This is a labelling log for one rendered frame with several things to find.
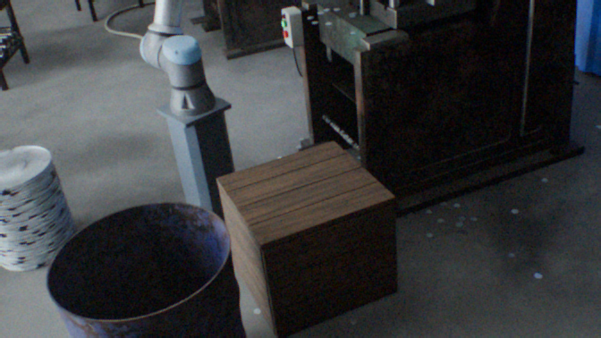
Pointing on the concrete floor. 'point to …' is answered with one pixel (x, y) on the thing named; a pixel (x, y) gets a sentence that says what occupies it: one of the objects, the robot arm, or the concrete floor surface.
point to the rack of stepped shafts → (10, 41)
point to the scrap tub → (148, 275)
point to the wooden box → (310, 236)
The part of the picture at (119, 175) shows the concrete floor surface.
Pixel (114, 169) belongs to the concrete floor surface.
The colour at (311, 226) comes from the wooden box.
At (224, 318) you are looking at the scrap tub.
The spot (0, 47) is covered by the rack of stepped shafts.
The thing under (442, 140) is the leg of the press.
